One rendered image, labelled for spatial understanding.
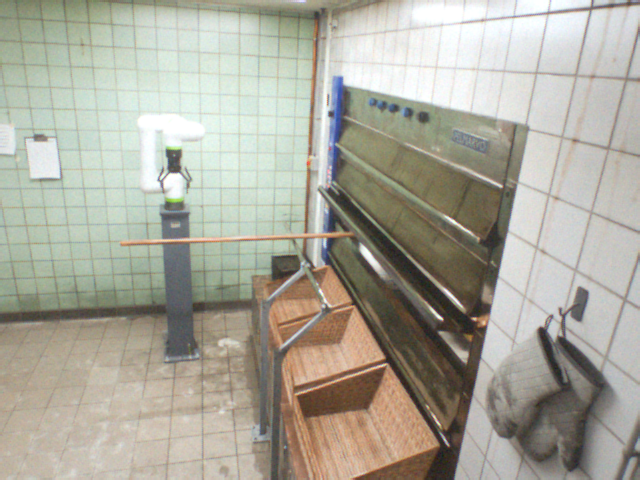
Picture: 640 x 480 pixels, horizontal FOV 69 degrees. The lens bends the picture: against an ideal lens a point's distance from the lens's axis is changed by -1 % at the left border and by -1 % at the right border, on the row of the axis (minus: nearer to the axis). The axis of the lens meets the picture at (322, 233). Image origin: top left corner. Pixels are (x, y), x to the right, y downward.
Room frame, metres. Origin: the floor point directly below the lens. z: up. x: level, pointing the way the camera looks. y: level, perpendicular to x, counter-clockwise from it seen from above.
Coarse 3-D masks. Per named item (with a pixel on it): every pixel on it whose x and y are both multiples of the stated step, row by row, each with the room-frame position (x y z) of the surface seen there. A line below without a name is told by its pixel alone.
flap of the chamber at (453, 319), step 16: (320, 192) 3.04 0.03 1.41; (336, 208) 2.66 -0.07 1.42; (352, 208) 2.76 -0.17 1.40; (368, 224) 2.48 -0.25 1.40; (384, 240) 2.25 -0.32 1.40; (400, 256) 2.05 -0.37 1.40; (416, 272) 1.88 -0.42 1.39; (400, 288) 1.69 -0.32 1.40; (416, 288) 1.68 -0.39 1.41; (432, 288) 1.73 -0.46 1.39; (416, 304) 1.55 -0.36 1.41; (432, 304) 1.56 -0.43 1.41; (448, 304) 1.60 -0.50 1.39; (432, 320) 1.42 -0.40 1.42; (448, 320) 1.45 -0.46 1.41; (464, 320) 1.49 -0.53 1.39
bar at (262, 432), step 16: (304, 272) 2.38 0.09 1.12; (272, 304) 2.35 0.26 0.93; (320, 320) 1.91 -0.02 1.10; (272, 384) 1.88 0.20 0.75; (272, 400) 1.86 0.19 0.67; (272, 416) 1.85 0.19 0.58; (256, 432) 2.33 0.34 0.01; (272, 432) 1.85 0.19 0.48; (272, 448) 1.85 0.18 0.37; (272, 464) 1.85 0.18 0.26
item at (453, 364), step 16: (336, 224) 3.13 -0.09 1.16; (352, 240) 2.78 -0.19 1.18; (368, 256) 2.54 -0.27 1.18; (384, 272) 2.33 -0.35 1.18; (384, 288) 2.20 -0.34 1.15; (400, 304) 2.00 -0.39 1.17; (416, 320) 1.84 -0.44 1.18; (432, 336) 1.71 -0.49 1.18; (448, 352) 1.60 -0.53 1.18; (448, 368) 1.52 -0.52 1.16; (464, 368) 1.50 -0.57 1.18
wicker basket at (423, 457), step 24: (336, 384) 1.89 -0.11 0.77; (360, 384) 1.92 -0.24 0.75; (384, 384) 1.91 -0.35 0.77; (312, 408) 1.85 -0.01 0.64; (336, 408) 1.89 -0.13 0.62; (360, 408) 1.93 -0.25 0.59; (384, 408) 1.84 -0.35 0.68; (408, 408) 1.69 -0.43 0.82; (312, 432) 1.75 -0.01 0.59; (336, 432) 1.76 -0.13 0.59; (360, 432) 1.77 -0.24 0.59; (384, 432) 1.75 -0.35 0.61; (408, 432) 1.62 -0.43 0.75; (312, 456) 1.48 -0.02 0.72; (336, 456) 1.62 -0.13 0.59; (360, 456) 1.62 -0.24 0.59; (384, 456) 1.63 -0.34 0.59; (408, 456) 1.41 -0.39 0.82; (432, 456) 1.44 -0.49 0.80
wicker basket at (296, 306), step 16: (320, 272) 3.10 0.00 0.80; (272, 288) 3.00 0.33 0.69; (304, 288) 3.06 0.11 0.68; (320, 288) 3.10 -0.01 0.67; (336, 288) 2.85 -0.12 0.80; (288, 304) 2.97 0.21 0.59; (304, 304) 2.99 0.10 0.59; (320, 304) 2.99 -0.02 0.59; (336, 304) 2.77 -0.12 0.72; (272, 320) 2.64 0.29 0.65; (288, 320) 2.48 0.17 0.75
